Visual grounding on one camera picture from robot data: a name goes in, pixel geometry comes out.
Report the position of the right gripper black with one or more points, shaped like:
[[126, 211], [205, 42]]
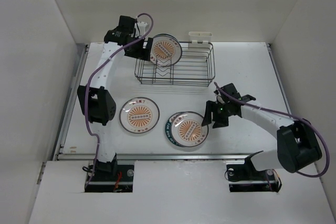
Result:
[[211, 106]]

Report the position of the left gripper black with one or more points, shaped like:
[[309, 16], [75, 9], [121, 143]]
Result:
[[142, 53]]

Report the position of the red rim plate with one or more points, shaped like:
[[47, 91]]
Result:
[[166, 50]]

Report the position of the orange sunburst plate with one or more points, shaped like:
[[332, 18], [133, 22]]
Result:
[[187, 129], [139, 115]]

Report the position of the teal rim lettered plate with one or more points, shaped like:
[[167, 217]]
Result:
[[167, 129]]

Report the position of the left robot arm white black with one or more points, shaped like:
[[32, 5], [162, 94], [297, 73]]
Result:
[[129, 39]]

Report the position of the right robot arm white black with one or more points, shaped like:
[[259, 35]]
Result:
[[297, 141]]

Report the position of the white cutlery holder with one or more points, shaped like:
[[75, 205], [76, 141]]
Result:
[[200, 39]]

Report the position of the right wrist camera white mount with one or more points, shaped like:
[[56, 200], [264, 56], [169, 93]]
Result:
[[220, 100]]

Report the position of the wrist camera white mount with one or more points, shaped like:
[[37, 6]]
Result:
[[140, 28], [220, 100]]

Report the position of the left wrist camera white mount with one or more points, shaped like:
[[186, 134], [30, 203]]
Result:
[[140, 28]]

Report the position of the grey wire dish rack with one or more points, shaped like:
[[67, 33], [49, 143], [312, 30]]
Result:
[[196, 67]]

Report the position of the left side rail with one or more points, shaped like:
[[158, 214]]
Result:
[[69, 104]]

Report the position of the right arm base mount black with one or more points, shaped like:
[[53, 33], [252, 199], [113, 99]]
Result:
[[243, 179]]

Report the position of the right side rail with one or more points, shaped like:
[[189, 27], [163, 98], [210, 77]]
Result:
[[278, 78]]

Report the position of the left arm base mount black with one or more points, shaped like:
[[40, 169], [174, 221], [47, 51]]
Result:
[[118, 181]]

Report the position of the aluminium front rail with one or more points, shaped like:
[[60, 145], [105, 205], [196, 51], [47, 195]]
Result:
[[160, 157]]

